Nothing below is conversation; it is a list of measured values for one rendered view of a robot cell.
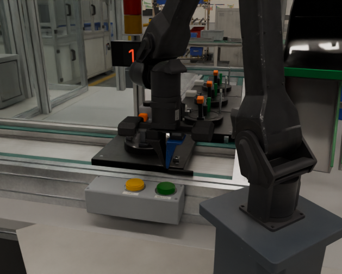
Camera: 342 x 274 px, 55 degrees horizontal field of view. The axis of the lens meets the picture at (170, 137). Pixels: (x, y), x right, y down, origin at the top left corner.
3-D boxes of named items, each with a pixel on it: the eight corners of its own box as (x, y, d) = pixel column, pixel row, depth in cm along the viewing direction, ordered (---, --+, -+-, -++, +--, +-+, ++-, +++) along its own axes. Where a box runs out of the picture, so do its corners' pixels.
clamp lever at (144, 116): (145, 143, 85) (145, 115, 82) (138, 143, 85) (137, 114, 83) (150, 138, 88) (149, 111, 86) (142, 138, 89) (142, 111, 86)
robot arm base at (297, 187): (272, 232, 41) (278, 191, 39) (237, 207, 46) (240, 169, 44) (308, 216, 45) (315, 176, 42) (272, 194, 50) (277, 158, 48)
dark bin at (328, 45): (344, 81, 67) (352, 49, 62) (278, 76, 71) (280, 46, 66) (347, 17, 84) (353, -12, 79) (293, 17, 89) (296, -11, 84)
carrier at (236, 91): (241, 101, 145) (243, 72, 140) (187, 98, 150) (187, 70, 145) (242, 89, 167) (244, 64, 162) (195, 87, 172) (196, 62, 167)
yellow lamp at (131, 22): (138, 33, 91) (138, 15, 89) (122, 33, 92) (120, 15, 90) (144, 32, 96) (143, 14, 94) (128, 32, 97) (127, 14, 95)
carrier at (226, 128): (236, 141, 100) (239, 101, 96) (160, 135, 105) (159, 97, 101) (238, 118, 122) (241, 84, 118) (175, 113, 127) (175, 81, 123)
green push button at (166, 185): (173, 199, 69) (173, 191, 68) (154, 197, 69) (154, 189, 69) (176, 190, 72) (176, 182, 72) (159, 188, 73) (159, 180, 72)
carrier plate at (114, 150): (183, 175, 79) (183, 167, 78) (91, 166, 84) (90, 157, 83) (198, 139, 101) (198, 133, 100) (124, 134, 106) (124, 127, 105)
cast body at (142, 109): (153, 130, 87) (153, 105, 84) (137, 129, 88) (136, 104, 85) (161, 121, 94) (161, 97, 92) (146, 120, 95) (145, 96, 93)
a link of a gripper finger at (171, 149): (181, 143, 63) (186, 132, 68) (162, 141, 63) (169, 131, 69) (181, 175, 65) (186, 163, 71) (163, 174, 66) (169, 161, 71)
